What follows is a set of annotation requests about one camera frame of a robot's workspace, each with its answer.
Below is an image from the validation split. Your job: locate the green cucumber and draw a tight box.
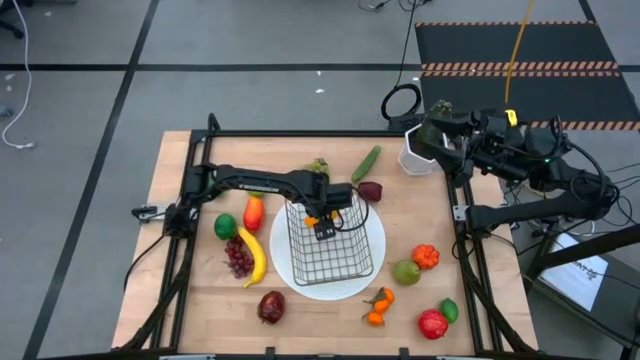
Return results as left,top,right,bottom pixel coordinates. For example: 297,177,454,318
350,144,383,184

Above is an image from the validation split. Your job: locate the yellow orange mango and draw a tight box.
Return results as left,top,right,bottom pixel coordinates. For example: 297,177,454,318
304,210,341,229

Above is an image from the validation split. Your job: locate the gold wire basket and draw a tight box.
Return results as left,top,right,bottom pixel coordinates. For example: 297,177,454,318
284,192,375,287

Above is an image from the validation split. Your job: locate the yellow banana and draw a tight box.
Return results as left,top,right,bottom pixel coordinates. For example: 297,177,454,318
237,225,269,290

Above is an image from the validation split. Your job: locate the dark red apple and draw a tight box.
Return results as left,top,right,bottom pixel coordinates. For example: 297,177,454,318
256,290,287,325
357,180,384,203

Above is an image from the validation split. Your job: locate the white floor cable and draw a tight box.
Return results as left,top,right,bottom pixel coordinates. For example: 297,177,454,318
1,0,37,150

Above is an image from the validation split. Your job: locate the green grape bunch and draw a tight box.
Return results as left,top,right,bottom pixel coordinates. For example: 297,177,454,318
302,158,331,177

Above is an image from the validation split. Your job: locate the black metal table frame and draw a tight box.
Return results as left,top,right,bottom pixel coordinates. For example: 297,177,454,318
112,112,539,360

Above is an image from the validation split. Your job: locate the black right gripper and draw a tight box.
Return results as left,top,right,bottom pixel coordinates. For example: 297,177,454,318
427,110,509,190

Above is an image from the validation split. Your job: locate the black office chair base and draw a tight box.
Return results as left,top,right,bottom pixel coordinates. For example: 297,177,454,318
0,0,26,40

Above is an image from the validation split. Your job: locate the black hazard striped floor mat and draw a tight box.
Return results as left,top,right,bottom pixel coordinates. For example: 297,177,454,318
414,21,640,132

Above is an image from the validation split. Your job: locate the yellow cable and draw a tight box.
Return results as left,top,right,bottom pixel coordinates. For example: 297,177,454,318
503,0,536,105

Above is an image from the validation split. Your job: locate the white plant pot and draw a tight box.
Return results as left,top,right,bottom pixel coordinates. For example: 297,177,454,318
397,123,451,177

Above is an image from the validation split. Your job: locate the red orange mango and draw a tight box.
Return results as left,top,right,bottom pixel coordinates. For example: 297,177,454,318
242,195,266,234

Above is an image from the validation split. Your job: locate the black coiled floor cable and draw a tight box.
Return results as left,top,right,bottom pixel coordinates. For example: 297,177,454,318
380,0,424,121

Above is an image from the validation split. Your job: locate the grey side cart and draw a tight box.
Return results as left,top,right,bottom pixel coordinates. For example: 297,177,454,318
522,224,640,349

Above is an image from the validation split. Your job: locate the dark green round fruit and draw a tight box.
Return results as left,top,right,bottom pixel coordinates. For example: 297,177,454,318
213,213,238,241

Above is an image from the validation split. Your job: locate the orange bell pepper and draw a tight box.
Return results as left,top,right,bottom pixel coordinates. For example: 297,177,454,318
411,243,441,271

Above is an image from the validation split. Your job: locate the tangerine sprig with leaves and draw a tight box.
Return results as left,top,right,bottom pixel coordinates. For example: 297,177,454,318
361,286,396,328

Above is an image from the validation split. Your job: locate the purple grape bunch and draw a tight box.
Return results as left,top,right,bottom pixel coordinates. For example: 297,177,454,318
223,234,256,280

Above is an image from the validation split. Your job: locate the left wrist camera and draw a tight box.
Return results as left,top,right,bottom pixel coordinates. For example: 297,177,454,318
313,219,338,242

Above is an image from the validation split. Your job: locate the white round woven placemat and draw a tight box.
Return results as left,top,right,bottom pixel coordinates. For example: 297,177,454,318
268,197,388,302

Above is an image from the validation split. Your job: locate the small green pear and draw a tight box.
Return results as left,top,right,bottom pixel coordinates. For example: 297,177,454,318
391,258,422,287

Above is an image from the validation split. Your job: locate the bright red apple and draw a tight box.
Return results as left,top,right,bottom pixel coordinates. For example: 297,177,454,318
417,308,450,341

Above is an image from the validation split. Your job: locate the white paper sheet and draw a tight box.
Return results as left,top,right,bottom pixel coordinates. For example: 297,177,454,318
538,232,610,312

